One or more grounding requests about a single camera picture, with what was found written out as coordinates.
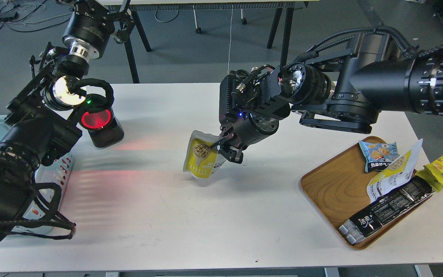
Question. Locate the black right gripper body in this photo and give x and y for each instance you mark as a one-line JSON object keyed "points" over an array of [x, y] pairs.
{"points": [[242, 129]]}

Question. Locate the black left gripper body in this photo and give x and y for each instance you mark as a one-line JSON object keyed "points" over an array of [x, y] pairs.
{"points": [[87, 26]]}

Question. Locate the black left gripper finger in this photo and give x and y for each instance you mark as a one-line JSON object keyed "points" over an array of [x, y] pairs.
{"points": [[125, 20], [77, 5]]}

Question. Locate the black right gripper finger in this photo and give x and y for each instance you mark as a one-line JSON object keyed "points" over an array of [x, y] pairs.
{"points": [[225, 141], [232, 154]]}

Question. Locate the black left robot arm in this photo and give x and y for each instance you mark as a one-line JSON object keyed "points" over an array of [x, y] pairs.
{"points": [[48, 115]]}

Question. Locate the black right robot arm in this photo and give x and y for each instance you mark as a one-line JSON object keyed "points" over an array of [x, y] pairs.
{"points": [[341, 83]]}

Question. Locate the blue snack packet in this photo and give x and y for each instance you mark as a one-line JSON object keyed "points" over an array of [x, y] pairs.
{"points": [[378, 156]]}

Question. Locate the long black snack package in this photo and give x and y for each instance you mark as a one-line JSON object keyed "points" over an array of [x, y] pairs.
{"points": [[384, 210]]}

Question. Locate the light blue plastic basket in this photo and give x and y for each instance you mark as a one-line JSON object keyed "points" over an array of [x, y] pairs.
{"points": [[57, 173]]}

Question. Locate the white yellow snack pouch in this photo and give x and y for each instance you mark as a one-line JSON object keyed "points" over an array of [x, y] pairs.
{"points": [[396, 174]]}

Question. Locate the black legged background table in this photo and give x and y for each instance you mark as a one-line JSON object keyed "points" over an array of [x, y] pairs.
{"points": [[179, 55]]}

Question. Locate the black barcode scanner red window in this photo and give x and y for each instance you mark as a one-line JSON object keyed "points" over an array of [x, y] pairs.
{"points": [[99, 119]]}

